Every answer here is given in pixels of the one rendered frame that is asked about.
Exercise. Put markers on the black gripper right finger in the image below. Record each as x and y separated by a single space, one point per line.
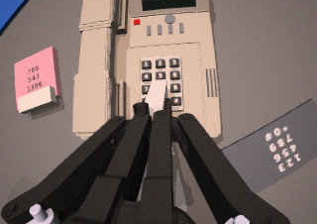
227 195

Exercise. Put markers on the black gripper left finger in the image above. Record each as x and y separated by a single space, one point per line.
63 191

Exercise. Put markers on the beige telephone handset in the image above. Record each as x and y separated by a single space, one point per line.
96 96

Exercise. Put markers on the cream rectangular block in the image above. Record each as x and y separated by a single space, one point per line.
36 100

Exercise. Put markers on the pink sticky note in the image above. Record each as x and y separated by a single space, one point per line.
36 72

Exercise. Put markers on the beige desk phone body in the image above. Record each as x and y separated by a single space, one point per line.
172 40

